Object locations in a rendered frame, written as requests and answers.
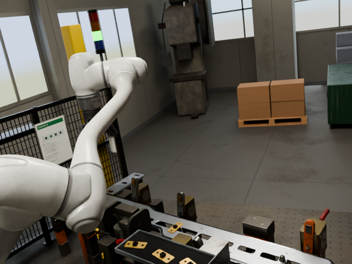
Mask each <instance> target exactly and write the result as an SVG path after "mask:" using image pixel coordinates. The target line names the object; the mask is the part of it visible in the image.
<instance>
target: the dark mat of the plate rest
mask: <svg viewBox="0 0 352 264"><path fill-rule="evenodd" d="M128 241H139V242H146V243H147V245H146V247H145V248H144V249H136V248H125V247H124V245H125V244H126V243H127V242H128ZM128 241H126V242H125V243H123V244H122V245H121V246H119V247H118V248H117V249H119V250H122V251H124V252H127V253H129V254H132V255H134V256H137V257H139V258H142V259H144V260H147V261H150V262H152V263H155V264H180V261H182V260H184V259H185V258H189V259H191V260H192V261H193V262H195V263H196V264H208V263H209V262H210V261H211V260H212V259H213V258H214V257H213V256H210V255H207V254H205V253H202V252H199V251H196V250H193V249H190V248H187V247H184V246H181V245H178V244H175V243H172V242H170V241H167V240H164V239H161V238H158V237H155V236H151V235H148V234H145V233H143V232H138V233H136V234H135V235H134V236H133V237H131V238H130V239H129V240H128ZM158 249H161V250H163V251H164V252H166V253H168V254H170V255H172V256H174V259H173V260H171V261H170V262H169V263H165V262H163V261H161V260H160V259H158V258H156V257H155V256H153V255H152V253H154V252H155V251H157V250H158Z"/></svg>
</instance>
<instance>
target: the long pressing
mask: <svg viewBox="0 0 352 264"><path fill-rule="evenodd" d="M115 201H120V202H122V203H125V204H128V205H132V206H135V207H138V208H139V210H140V209H142V208H146V209H148V210H149V214H150V219H153V221H152V222H151V225H152V229H154V230H157V231H159V232H160V233H161V234H163V237H166V238H167V239H170V240H171V239H172V238H174V237H175V236H176V235H177V234H178V233H182V232H179V231H178V230H176V231H175V232H174V233H170V232H168V231H167V230H168V229H169V228H166V227H163V226H160V225H157V224H156V223H157V222H163V223H166V224H169V225H174V224H175V223H177V222H179V223H183V225H182V226H181V227H180V228H183V229H187V230H190V231H193V232H196V233H197V234H196V235H195V236H199V235H200V234H202V235H206V236H210V237H215V238H219V239H222V240H225V241H228V242H229V243H232V244H233V245H232V246H231V247H229V252H231V253H230V261H231V264H285V263H286V262H287V261H288V260H289V261H293V262H296V263H299V264H335V263H334V262H333V261H332V260H330V259H328V258H324V257H321V256H317V255H314V254H310V253H307V252H303V251H300V250H296V249H292V248H289V247H285V246H281V245H278V244H274V243H270V242H268V241H264V240H260V239H256V238H253V237H249V236H246V235H242V234H238V233H235V232H231V231H228V230H224V229H221V228H217V227H214V226H210V225H206V224H202V223H199V222H195V221H192V220H189V219H185V218H181V217H178V216H174V215H170V214H167V213H163V212H160V211H157V210H155V209H154V208H153V207H152V206H150V205H146V204H142V203H138V202H135V201H131V200H127V199H124V198H121V197H117V196H113V195H109V194H106V206H109V205H110V204H112V203H114V202H115ZM201 228H202V229H201ZM182 234H186V233H182ZM186 235H189V234H186ZM189 236H192V235H189ZM195 236H192V239H194V237H195ZM240 246H243V247H246V248H249V249H253V250H255V252H254V253H253V254H250V253H247V252H244V251H241V250H238V248H239V247H240ZM262 253H266V254H269V255H272V256H276V257H279V259H280V255H284V256H285V260H286V261H285V262H280V261H279V259H278V261H273V260H270V259H267V258H263V257H261V254H262ZM286 253H288V254H286Z"/></svg>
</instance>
